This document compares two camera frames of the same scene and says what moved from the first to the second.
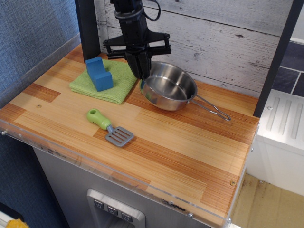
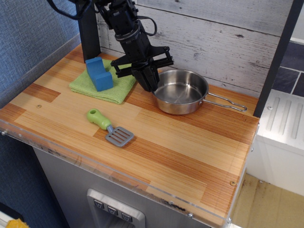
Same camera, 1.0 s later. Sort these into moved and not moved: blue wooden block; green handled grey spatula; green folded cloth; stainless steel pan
Moved: stainless steel pan
Not moved: green folded cloth; green handled grey spatula; blue wooden block
